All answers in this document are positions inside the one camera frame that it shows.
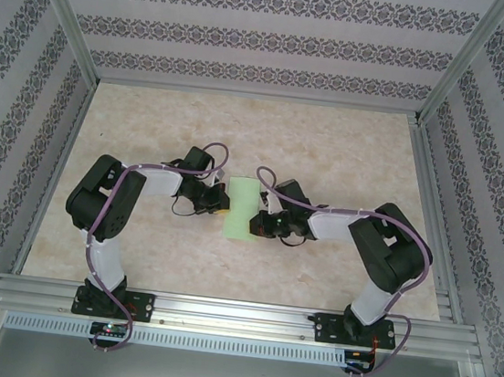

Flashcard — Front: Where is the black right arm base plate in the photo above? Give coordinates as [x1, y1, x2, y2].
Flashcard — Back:
[313, 309, 400, 353]

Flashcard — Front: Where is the aluminium frame post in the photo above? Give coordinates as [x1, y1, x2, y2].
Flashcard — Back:
[414, 0, 504, 136]
[6, 0, 110, 86]

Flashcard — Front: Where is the light green paper sheet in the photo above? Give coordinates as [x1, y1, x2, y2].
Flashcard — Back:
[220, 174, 267, 245]

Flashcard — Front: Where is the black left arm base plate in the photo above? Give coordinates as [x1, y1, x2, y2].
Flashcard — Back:
[70, 284, 157, 324]

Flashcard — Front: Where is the slotted grey cable duct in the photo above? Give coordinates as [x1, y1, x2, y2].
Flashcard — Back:
[2, 309, 349, 370]

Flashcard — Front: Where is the aluminium mounting rail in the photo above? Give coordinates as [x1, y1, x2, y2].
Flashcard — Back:
[0, 270, 487, 366]

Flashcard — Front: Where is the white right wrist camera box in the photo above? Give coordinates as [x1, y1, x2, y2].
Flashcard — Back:
[258, 189, 283, 215]

